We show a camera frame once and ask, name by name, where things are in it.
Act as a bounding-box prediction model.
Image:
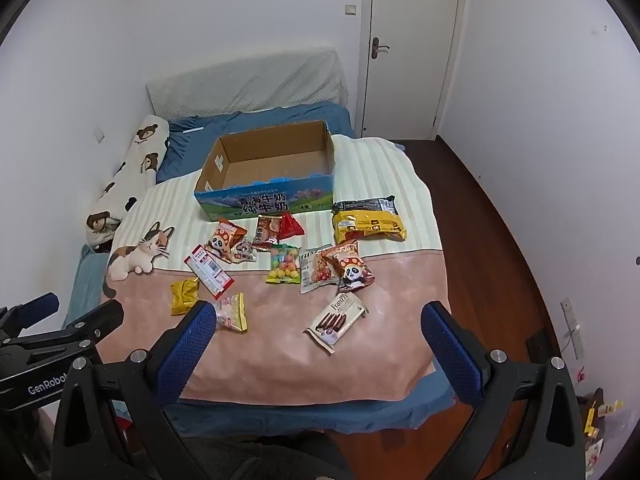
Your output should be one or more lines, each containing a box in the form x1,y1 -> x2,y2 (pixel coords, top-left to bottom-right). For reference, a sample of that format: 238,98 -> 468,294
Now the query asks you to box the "cat print striped pink blanket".
102,135 -> 451,406

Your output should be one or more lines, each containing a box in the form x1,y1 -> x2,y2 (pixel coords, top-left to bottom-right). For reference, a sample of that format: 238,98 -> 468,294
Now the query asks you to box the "grey quilted cushion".
146,46 -> 348,116

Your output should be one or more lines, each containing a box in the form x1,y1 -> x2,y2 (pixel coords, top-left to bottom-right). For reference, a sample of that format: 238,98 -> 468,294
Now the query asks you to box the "white door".
362,0 -> 468,141

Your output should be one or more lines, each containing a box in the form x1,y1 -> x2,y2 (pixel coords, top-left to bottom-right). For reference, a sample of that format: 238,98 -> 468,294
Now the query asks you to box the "red-brown snack packet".
251,214 -> 283,251

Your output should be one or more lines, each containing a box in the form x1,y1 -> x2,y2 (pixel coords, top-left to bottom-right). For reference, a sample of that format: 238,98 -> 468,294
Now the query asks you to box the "blue bed sheet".
62,101 -> 456,436

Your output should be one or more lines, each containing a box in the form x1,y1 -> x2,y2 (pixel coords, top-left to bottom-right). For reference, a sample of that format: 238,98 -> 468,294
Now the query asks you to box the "bear print white pillow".
85,115 -> 171,251

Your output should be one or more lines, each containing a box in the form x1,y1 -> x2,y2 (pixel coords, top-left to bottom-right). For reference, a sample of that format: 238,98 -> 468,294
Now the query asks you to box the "white yellow-edged snack packet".
211,292 -> 249,333

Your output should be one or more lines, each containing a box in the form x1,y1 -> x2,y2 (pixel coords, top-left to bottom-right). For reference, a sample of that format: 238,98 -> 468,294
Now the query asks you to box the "small cartoon figure snack packet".
231,241 -> 258,264

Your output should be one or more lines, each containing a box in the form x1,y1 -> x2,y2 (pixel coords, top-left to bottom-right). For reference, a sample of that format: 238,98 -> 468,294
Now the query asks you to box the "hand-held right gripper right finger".
420,301 -> 586,480

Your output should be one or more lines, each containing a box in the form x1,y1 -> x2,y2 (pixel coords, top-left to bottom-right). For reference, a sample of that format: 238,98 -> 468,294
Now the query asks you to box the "orange panda snack packet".
320,240 -> 376,294
206,217 -> 248,265

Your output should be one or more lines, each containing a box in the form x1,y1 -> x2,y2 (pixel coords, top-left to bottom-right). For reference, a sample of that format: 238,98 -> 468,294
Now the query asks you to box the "chocolate stick biscuit packet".
304,292 -> 370,356

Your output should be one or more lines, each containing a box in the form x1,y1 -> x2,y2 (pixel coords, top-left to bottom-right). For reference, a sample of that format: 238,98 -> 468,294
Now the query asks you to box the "clear bear cookie bag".
299,247 -> 341,294

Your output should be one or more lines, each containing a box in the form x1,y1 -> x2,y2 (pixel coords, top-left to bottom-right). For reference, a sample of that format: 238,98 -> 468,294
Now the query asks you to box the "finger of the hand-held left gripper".
0,292 -> 61,335
0,300 -> 125,358

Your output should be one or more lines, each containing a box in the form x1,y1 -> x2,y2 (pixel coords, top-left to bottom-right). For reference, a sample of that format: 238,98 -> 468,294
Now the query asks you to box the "plain red snack packet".
277,211 -> 306,240

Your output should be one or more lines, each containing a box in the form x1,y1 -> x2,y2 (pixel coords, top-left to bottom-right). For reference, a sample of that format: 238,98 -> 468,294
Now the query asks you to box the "light blue cloth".
64,247 -> 110,328

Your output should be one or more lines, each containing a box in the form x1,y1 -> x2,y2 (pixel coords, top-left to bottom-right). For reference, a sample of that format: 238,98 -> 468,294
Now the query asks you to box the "large yellow black snack bag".
331,195 -> 408,245

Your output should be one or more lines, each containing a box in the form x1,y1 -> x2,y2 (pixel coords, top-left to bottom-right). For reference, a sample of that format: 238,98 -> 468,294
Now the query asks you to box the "colourful candy ball bag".
265,243 -> 302,285

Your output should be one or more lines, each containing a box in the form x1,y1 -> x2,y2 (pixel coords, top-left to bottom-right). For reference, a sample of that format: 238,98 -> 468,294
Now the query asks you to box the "red white spicy strip packet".
183,243 -> 235,297

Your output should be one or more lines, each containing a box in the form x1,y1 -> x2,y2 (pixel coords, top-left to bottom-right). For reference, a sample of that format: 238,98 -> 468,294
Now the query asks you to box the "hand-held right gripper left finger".
52,300 -> 218,480

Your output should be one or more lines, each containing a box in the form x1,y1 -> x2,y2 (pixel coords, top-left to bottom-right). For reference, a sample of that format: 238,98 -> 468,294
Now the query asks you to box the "white wall power strip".
560,297 -> 586,361

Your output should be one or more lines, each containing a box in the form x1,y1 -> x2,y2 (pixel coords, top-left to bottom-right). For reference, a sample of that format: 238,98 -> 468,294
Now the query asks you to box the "cardboard box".
194,120 -> 335,222

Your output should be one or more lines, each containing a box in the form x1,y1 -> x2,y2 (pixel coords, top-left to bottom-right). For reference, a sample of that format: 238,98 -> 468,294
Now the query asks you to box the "gold foil snack packet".
170,278 -> 201,317

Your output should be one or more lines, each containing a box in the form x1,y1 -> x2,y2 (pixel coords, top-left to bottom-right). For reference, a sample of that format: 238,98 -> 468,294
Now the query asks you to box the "yellow clutter pile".
575,387 -> 626,476

